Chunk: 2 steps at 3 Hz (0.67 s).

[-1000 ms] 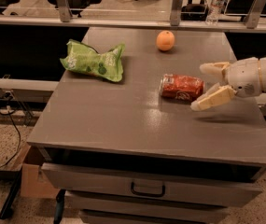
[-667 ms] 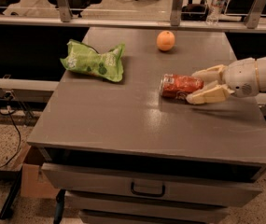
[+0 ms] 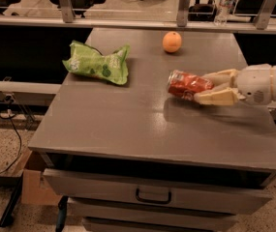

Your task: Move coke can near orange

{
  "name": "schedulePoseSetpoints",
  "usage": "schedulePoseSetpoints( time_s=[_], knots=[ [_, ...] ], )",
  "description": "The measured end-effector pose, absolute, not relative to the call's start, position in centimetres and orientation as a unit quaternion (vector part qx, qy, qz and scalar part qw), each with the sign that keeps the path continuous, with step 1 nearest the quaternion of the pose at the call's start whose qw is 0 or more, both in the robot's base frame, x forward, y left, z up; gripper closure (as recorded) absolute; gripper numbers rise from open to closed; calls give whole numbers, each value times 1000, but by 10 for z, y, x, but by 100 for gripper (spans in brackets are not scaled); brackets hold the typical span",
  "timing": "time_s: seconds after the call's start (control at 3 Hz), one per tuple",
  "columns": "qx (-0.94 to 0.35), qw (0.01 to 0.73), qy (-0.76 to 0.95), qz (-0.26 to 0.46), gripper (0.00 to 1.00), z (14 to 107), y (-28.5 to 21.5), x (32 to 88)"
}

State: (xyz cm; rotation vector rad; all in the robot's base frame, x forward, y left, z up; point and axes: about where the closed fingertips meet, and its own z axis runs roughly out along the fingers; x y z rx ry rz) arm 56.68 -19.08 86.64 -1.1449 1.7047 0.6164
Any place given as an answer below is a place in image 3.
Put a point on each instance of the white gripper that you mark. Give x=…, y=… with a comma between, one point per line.
x=254, y=83

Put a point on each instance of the red coke can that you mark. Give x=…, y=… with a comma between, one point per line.
x=184, y=84

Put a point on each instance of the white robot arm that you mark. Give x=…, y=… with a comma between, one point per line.
x=273, y=84

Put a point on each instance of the orange fruit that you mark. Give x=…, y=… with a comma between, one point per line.
x=172, y=41

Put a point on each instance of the black bag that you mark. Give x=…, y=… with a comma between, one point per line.
x=202, y=12

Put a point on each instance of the clear plastic water bottle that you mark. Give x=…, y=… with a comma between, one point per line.
x=223, y=11

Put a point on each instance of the green chip bag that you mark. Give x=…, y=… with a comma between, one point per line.
x=88, y=61

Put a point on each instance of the grey top drawer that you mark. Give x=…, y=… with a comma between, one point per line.
x=184, y=195

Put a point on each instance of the grey drawer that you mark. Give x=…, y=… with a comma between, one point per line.
x=153, y=215
x=184, y=195

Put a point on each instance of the grey middle drawer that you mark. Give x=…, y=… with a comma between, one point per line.
x=153, y=215

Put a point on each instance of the cardboard box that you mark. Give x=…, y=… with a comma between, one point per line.
x=35, y=188

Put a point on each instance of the black drawer handle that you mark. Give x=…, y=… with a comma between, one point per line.
x=152, y=197

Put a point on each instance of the metal railing frame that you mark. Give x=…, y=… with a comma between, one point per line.
x=123, y=14

